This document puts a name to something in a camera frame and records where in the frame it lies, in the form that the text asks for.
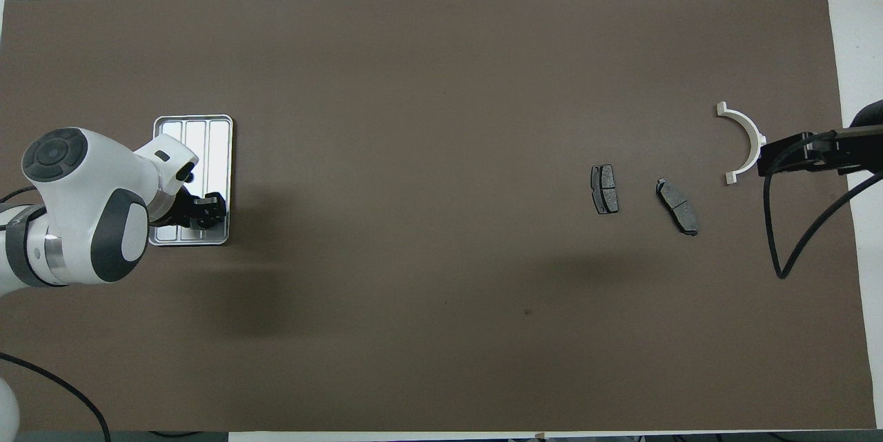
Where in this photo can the short grey brake pad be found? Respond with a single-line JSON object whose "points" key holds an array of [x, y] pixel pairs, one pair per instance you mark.
{"points": [[605, 188]]}

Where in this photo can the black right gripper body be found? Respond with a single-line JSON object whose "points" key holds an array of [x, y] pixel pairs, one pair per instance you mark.
{"points": [[870, 149]]}

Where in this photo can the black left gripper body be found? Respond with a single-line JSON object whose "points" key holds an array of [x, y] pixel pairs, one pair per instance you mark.
{"points": [[181, 211]]}

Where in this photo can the silver metal tray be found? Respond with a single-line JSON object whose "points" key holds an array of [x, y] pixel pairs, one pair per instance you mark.
{"points": [[219, 152]]}

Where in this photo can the brown table mat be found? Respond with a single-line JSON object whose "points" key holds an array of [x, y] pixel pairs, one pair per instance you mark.
{"points": [[428, 118]]}

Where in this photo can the long grey brake pad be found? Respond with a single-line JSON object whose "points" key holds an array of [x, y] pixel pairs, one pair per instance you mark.
{"points": [[677, 206]]}

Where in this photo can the white semicircular bracket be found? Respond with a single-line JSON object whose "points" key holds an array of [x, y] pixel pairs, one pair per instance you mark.
{"points": [[752, 135]]}

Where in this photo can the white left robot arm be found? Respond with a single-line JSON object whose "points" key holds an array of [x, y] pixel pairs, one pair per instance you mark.
{"points": [[76, 221]]}

